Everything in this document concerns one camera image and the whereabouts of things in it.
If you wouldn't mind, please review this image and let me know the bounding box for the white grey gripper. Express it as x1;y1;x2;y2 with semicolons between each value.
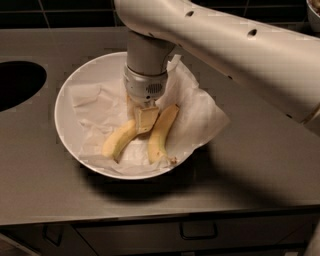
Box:
123;65;168;134

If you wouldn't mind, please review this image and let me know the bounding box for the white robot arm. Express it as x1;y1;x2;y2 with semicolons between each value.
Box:
114;0;320;135

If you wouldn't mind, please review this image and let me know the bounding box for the white round bowl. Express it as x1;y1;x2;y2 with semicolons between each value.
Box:
54;51;201;181

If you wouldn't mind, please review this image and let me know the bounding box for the right yellow banana with stem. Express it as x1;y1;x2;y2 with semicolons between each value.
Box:
147;104;179;164

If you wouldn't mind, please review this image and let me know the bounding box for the white crumpled paper sheet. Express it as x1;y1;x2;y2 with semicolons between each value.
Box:
68;55;229;179

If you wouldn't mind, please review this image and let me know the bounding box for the white container at top right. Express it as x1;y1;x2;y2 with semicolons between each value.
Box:
306;0;320;33

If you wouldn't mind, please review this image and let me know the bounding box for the grey cabinet door with handle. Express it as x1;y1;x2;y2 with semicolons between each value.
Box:
0;224;97;256

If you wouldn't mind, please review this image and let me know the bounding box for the grey drawer with black handle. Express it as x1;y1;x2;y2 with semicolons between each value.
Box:
76;214;318;256

